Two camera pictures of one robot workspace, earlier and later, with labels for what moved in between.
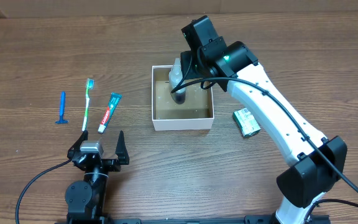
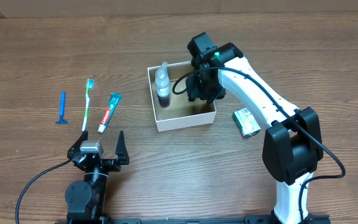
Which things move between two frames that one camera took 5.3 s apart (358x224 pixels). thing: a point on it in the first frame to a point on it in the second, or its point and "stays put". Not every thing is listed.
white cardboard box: x=197 y=112 stays put
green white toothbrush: x=90 y=86 stays put
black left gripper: x=121 y=151 stays put
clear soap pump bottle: x=175 y=77 to x=162 y=78
